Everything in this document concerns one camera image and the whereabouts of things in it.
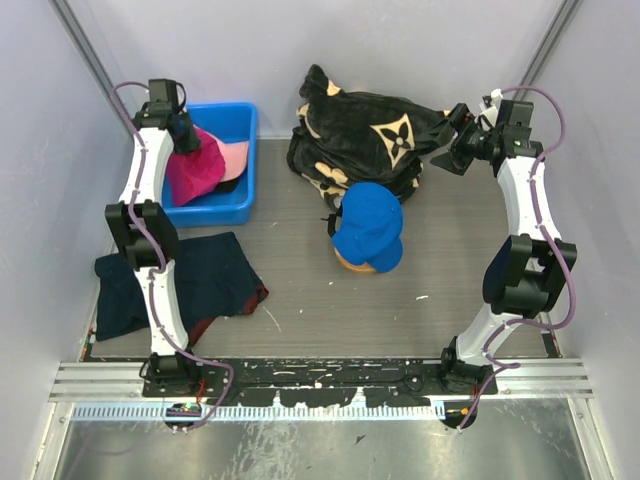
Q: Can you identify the pink cap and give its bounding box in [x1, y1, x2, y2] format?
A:
[218, 141, 249, 183]

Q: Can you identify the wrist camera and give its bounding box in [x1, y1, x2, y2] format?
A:
[148, 78, 179, 105]
[476, 89, 503, 131]

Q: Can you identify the wooden hat stand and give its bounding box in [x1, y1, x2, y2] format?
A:
[334, 249, 377, 274]

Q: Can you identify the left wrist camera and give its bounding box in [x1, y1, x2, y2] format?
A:
[148, 78, 179, 105]

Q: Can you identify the blue cap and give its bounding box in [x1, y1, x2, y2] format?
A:
[324, 182, 404, 273]

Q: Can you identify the aluminium frame post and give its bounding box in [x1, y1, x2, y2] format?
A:
[519, 0, 584, 86]
[49, 0, 113, 96]

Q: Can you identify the blue plastic bin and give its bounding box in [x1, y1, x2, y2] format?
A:
[162, 102, 258, 228]

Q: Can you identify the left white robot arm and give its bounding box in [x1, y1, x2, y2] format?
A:
[105, 78, 201, 396]

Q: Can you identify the left aluminium frame post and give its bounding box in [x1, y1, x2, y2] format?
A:
[49, 0, 113, 96]

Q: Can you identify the right aluminium frame post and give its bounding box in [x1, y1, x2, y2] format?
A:
[519, 0, 584, 86]

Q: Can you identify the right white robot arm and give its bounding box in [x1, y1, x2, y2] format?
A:
[431, 98, 577, 394]

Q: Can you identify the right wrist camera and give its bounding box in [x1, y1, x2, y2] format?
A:
[476, 89, 503, 131]

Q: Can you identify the magenta cap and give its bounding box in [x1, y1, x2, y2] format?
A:
[166, 127, 226, 207]

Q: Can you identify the black patterned plush blanket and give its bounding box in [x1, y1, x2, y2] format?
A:
[286, 64, 450, 211]

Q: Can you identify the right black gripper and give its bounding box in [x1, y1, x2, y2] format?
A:
[413, 103, 499, 176]

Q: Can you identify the slotted cable duct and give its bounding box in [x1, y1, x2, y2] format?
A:
[71, 401, 446, 422]

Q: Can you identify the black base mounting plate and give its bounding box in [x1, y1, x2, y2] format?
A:
[139, 356, 490, 408]

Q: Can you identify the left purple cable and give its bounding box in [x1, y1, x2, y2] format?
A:
[110, 81, 236, 434]

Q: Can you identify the navy blue cloth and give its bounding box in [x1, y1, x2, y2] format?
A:
[94, 232, 269, 345]

